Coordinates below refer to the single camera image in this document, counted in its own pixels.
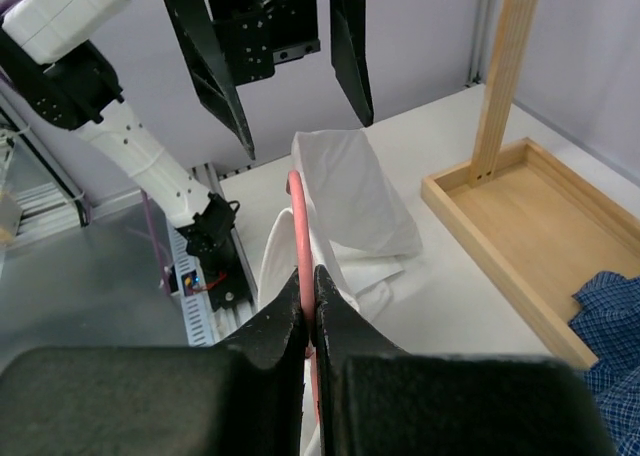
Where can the pink wire hanger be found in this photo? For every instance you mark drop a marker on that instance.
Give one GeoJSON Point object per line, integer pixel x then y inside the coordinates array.
{"type": "Point", "coordinates": [305, 271]}

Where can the aluminium mounting rail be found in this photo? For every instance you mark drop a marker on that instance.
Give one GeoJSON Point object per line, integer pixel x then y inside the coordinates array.
{"type": "Point", "coordinates": [231, 302]}

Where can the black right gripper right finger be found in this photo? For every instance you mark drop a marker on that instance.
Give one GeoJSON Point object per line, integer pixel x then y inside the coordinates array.
{"type": "Point", "coordinates": [377, 399]}

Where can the blue checkered shirt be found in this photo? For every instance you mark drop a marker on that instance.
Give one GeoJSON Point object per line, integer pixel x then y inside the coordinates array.
{"type": "Point", "coordinates": [608, 324]}

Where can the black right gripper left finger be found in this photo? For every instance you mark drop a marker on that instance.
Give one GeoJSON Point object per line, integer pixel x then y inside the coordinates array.
{"type": "Point", "coordinates": [241, 396]}

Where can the slotted cable duct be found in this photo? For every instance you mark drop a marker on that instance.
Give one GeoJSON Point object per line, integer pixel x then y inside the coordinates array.
{"type": "Point", "coordinates": [195, 307]}

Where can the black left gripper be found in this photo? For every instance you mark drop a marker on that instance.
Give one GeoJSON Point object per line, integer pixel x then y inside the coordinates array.
{"type": "Point", "coordinates": [249, 38]}

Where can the left aluminium frame post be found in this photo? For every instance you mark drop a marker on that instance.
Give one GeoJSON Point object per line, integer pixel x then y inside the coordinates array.
{"type": "Point", "coordinates": [480, 35]}

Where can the wooden clothes rack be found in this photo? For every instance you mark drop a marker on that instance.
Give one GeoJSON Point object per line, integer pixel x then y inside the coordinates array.
{"type": "Point", "coordinates": [536, 228]}

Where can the white shirt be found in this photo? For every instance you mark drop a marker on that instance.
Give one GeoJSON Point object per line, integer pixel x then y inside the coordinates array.
{"type": "Point", "coordinates": [358, 224]}

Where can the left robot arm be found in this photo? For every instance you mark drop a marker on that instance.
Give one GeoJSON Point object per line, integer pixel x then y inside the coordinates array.
{"type": "Point", "coordinates": [48, 57]}

